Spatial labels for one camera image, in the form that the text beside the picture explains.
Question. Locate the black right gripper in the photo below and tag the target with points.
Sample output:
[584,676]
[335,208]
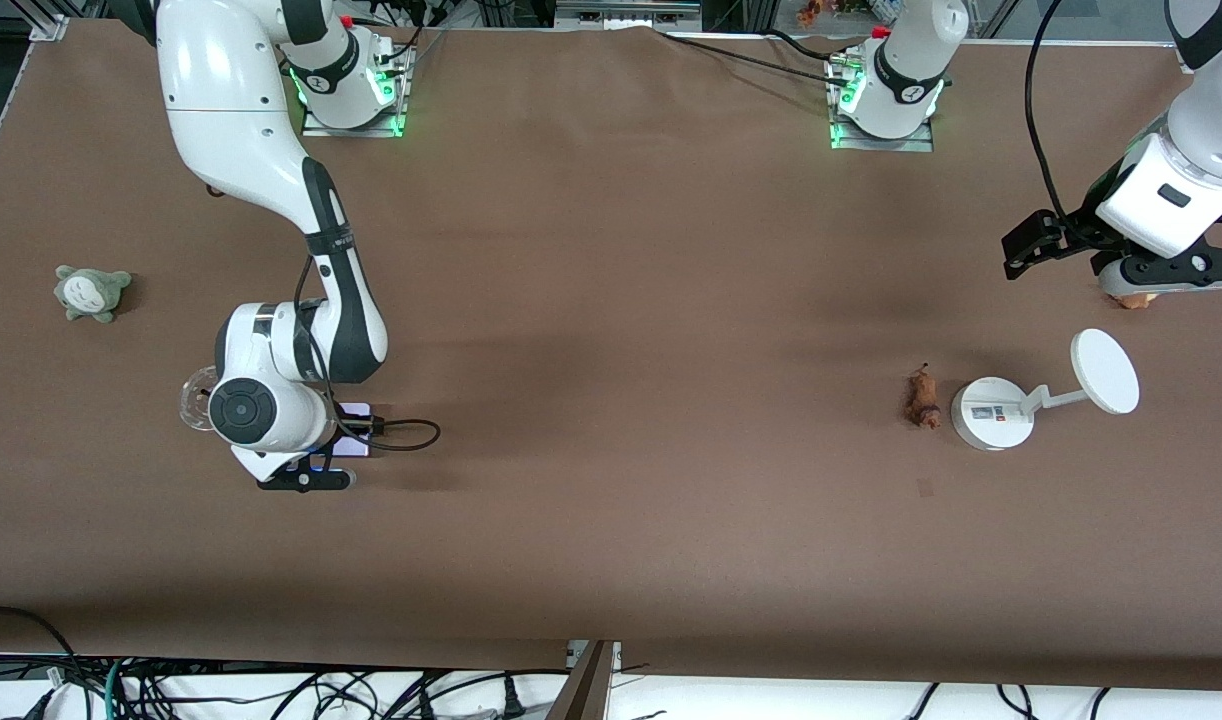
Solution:
[352,430]

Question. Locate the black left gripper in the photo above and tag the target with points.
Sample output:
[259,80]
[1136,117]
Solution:
[1071,237]

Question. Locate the lilac smartphone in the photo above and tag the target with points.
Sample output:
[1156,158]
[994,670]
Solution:
[351,408]

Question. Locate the brown lion statue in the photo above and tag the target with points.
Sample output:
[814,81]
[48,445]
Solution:
[921,400]

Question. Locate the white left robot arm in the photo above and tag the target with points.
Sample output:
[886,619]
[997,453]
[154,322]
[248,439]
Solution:
[906,60]

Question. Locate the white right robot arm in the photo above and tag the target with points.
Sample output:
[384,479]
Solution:
[231,90]

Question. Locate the small orange brown object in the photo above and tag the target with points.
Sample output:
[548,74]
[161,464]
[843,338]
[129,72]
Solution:
[1133,300]

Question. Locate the clear glass cup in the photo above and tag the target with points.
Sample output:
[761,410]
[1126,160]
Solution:
[191,395]

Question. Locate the white round-base stand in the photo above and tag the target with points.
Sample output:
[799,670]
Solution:
[991,412]

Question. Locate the brown table cover sheet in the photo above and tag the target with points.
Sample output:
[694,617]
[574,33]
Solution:
[611,520]

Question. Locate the grey green plush toy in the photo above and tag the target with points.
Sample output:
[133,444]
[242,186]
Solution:
[91,293]

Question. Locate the orange toy figure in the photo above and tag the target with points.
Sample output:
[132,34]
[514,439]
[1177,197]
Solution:
[809,12]

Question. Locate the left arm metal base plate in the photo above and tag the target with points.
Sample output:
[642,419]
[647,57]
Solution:
[881,144]

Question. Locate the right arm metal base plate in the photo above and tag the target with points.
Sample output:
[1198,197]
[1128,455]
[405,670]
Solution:
[351,130]

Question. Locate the wooden post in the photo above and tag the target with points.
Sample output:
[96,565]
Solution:
[583,690]

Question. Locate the aluminium frame bar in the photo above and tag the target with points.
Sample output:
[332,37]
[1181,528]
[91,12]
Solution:
[626,10]

